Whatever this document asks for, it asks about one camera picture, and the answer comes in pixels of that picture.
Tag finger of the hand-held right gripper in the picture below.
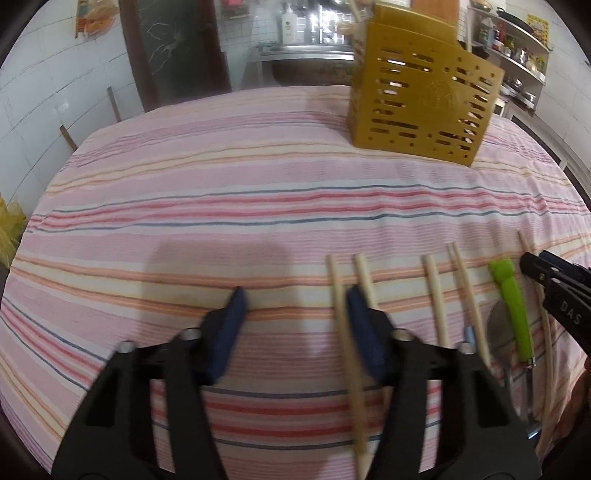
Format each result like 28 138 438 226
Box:
520 252 561 292
538 249 591 286

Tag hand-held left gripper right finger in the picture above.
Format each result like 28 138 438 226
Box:
346 284 541 480

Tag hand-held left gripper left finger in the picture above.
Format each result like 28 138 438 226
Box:
51 286 250 480

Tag green handled knife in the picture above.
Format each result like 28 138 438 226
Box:
488 259 543 439

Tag metal spoon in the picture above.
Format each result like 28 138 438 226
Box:
487 301 529 421

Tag yellow perforated utensil holder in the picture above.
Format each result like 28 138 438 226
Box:
347 4 505 168

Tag pink striped tablecloth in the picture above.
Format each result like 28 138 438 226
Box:
0 85 591 480

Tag white corner shelf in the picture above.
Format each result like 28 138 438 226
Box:
466 4 552 116

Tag yellow plastic bag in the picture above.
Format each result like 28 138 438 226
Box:
0 194 28 268

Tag steel kitchen sink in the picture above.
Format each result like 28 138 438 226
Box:
261 44 356 86

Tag dark wooden door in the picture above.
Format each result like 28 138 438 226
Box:
119 0 232 114

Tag white soap bottle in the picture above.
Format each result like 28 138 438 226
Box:
279 2 298 46

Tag hanging orange snack bag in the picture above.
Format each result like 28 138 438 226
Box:
74 0 118 38

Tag yellow wall poster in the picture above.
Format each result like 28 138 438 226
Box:
526 13 551 42

